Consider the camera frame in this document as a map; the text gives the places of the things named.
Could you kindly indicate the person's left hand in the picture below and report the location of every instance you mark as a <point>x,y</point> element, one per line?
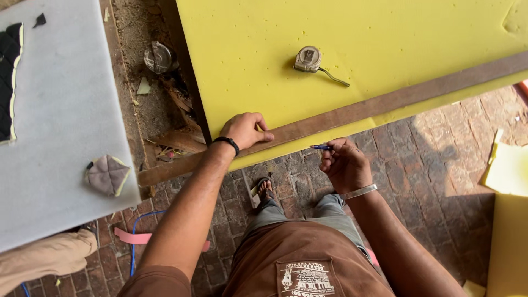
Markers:
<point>243,130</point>

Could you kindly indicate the person's right hand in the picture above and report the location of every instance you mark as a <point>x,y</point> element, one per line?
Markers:
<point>348,167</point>

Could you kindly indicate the blue pen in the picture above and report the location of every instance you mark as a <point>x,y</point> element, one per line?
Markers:
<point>319,147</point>

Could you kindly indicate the long wooden straightedge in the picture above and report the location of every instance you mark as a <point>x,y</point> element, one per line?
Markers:
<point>371,105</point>

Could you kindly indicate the black wristband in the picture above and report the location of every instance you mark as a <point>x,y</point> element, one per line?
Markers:
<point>229,142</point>

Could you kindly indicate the person's grey trousers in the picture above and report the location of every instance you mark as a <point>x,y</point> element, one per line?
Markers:
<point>330,214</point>

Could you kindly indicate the heap of wood scraps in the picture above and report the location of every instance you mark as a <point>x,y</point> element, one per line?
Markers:
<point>179,132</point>

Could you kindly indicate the person's sandalled foot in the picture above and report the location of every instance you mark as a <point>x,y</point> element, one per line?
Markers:
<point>265,190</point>

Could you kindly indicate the large yellow foam sheet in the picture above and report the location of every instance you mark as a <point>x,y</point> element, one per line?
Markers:
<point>255,49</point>

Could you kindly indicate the grey tape measure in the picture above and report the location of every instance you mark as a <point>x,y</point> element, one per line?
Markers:
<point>307,60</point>

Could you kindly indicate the person's brown shirt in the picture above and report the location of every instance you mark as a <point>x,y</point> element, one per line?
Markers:
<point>288,255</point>

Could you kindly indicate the round metal tin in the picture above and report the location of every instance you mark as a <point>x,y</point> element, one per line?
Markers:
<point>159,57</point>

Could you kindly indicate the small grey quilted fabric piece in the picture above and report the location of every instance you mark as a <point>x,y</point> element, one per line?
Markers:
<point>107,175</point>

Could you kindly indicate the pink strip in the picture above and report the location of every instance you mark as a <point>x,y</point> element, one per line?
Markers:
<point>132,237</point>

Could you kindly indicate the yellow foam block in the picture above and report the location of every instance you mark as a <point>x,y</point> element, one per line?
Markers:
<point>509,198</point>

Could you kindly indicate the small yellow foam offcut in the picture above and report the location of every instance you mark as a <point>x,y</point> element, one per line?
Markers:
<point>474,289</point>

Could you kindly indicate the grey foam sheet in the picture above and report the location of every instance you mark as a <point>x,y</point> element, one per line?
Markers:
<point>66,115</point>

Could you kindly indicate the small black fabric scrap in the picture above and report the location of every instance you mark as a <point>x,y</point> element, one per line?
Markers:
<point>40,20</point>

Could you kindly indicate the black quilted fabric piece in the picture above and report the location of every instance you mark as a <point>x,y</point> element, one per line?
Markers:
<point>6,82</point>

